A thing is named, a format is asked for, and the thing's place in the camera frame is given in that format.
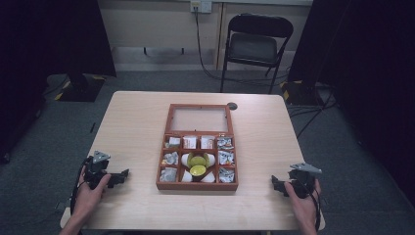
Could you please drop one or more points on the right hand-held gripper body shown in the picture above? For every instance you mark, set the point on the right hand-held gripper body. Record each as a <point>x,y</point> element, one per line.
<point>301,181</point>

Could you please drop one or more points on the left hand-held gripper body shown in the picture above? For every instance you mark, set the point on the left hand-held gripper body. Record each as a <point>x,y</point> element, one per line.
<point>95,171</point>

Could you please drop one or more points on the person's right hand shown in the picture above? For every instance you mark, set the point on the person's right hand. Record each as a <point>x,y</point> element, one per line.
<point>303,205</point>

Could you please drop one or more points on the person's left hand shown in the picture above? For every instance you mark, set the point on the person's left hand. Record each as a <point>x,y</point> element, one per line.
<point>88,196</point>

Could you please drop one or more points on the small black floor object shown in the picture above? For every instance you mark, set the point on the small black floor object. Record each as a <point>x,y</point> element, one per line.
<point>92,127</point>

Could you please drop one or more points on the printed silver tea packet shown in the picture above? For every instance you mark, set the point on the printed silver tea packet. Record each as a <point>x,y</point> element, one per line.
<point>226,157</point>
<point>224,143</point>
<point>226,175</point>

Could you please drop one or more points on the white cup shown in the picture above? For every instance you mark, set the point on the white cup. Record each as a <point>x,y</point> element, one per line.
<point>184,159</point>
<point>208,178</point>
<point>186,177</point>
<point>211,159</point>

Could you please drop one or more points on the white orange tea packet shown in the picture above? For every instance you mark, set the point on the white orange tea packet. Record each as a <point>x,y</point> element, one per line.
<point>189,142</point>
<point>207,142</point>

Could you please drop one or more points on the yellow-green round cup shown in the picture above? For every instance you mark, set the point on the yellow-green round cup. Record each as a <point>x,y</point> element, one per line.
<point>197,170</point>

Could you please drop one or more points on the wooden compartment box with lid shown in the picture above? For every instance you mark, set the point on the wooden compartment box with lid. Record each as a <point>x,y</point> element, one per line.
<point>197,187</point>

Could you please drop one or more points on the black stand base striped tape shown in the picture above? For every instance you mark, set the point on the black stand base striped tape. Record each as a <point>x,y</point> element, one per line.
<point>83,88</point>
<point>295,93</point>

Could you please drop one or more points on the dark curtain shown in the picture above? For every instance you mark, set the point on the dark curtain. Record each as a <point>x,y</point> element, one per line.
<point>49,42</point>
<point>365,65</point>

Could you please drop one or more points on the black folding chair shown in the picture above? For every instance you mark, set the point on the black folding chair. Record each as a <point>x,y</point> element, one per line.
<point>253,49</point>

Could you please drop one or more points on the white wall socket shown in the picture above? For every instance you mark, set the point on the white wall socket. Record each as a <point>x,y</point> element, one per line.
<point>201,6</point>

